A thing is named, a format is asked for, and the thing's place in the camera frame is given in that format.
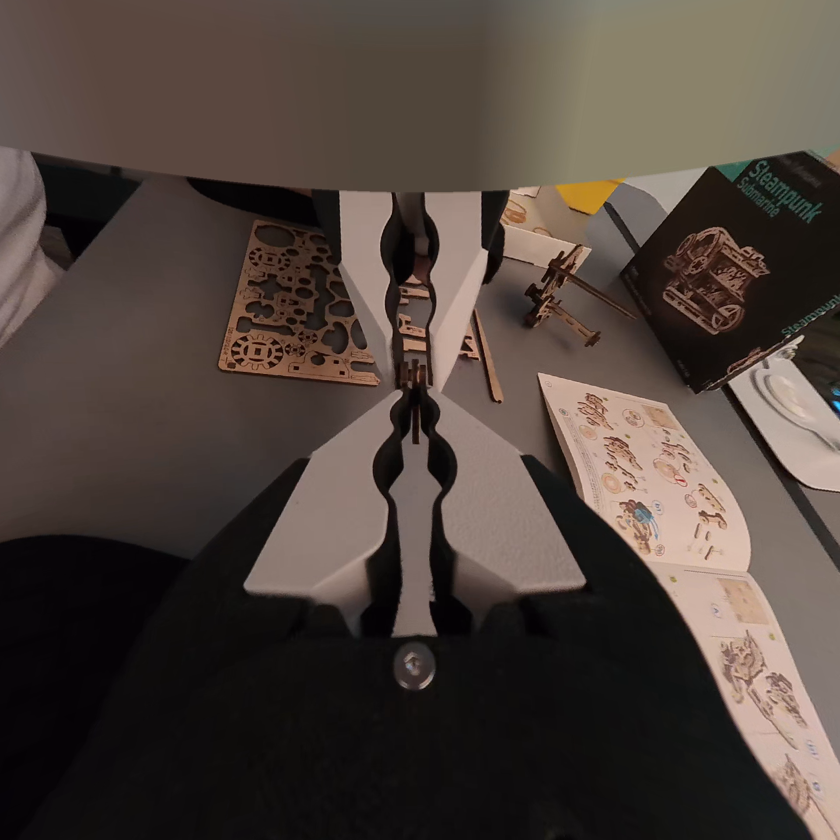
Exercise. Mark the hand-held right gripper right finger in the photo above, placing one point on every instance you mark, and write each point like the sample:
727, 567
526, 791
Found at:
505, 518

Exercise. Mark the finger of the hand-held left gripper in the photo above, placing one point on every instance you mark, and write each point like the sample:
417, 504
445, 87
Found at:
361, 236
459, 243

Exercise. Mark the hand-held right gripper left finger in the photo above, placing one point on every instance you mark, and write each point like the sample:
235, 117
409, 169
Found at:
328, 512

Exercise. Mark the small notched wooden part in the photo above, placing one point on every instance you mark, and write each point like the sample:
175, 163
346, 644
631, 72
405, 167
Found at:
415, 373

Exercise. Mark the partly built wooden model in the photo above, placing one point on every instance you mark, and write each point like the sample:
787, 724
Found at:
548, 295

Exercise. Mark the black model kit box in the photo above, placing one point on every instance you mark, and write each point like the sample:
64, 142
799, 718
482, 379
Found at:
722, 275

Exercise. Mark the white cardboard box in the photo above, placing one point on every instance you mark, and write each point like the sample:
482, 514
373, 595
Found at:
544, 246

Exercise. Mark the yellow cardboard box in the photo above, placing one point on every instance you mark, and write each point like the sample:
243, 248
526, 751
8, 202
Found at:
587, 193

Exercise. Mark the thin wooden strip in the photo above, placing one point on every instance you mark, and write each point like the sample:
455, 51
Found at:
489, 361

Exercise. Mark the instruction booklet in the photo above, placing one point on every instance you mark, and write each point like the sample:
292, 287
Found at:
663, 472

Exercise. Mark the white tray with spoon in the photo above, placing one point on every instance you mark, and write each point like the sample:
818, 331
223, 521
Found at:
787, 446

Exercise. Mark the person's white clothing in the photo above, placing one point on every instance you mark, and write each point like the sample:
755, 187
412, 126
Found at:
19, 249

